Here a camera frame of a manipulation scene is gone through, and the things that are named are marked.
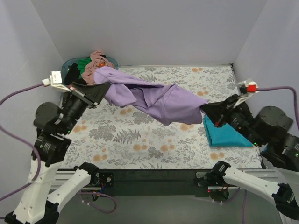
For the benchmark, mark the aluminium frame rail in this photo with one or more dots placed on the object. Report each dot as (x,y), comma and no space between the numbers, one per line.
(39,206)

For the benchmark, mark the pink crumpled shirt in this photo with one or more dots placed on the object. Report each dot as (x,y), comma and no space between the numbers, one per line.
(98,60)

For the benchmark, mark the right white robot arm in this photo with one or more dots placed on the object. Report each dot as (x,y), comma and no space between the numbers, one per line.
(268,131)

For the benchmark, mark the purple t shirt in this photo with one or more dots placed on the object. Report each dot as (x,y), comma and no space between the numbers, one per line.
(165,103)

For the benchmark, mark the floral patterned table mat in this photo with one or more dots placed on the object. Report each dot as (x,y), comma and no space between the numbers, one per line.
(126,138)

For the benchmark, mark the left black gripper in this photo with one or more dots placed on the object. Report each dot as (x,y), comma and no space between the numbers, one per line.
(85,96)

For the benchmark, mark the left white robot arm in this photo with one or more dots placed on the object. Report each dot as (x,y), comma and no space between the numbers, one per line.
(53,123)

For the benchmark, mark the black shirt in basket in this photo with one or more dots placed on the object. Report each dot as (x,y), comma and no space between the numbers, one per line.
(73,76)

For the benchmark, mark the folded teal t shirt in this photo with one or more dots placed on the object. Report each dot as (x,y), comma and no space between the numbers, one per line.
(224,136)

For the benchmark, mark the green shirt in basket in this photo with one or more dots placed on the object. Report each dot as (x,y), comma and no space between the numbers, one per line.
(82,64)

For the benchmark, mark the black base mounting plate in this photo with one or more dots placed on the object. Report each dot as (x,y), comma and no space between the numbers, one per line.
(152,182)

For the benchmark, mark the teal plastic laundry basket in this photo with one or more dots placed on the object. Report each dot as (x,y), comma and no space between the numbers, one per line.
(67,65)

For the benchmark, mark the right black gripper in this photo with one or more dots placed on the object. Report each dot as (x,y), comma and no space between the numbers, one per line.
(224,114)

